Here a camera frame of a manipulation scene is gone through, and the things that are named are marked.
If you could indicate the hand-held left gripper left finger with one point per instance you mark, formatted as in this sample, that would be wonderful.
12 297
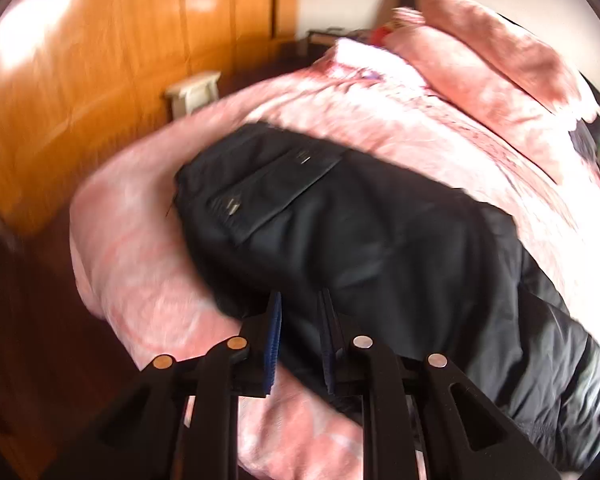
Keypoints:
274 330

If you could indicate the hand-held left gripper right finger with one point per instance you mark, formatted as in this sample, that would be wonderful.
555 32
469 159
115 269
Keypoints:
330 340

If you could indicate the black pants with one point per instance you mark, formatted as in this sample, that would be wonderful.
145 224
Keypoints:
380 235

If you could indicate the pink patterned bed blanket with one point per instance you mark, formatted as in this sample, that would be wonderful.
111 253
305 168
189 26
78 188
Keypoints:
145 260

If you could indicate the small white stool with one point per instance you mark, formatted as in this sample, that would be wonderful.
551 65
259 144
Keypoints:
192 92

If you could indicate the pink pillow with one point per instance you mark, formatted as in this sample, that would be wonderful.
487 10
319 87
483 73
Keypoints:
505 35
460 75

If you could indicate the wooden wardrobe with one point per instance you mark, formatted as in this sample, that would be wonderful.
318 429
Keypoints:
105 60

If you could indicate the dark wooden headboard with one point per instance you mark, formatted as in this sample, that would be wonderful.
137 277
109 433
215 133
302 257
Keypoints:
400 0

